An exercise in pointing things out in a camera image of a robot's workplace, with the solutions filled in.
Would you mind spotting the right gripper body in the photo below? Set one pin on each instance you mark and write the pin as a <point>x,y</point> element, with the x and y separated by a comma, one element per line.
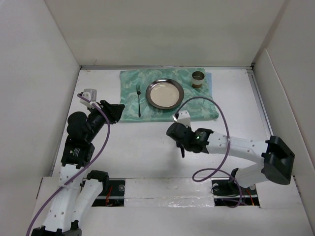
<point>185,145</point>

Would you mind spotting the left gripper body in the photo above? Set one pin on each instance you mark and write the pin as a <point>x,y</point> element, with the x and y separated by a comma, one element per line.
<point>97,117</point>

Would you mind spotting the silver table knife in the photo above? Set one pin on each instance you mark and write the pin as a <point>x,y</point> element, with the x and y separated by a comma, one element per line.
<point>182,152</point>

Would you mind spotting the silver fork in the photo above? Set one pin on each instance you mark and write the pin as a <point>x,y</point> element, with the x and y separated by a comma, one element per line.
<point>138,91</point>

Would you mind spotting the metal plate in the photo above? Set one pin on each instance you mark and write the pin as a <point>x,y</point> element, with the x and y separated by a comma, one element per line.
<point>165,94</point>

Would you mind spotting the metal cup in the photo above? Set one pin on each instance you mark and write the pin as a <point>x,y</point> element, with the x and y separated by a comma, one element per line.
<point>197,79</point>

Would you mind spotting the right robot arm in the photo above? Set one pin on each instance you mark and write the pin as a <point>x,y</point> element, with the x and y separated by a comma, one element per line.
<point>272,159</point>

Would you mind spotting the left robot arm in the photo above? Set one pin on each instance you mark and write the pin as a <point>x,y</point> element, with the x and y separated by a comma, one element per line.
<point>78,189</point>

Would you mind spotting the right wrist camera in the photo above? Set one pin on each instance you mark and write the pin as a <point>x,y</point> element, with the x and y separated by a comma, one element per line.
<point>183,117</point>

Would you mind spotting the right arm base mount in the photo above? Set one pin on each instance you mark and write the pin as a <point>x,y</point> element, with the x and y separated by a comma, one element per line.
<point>226,193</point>

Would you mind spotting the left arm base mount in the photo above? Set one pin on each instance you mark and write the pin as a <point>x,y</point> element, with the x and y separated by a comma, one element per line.
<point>113,196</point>

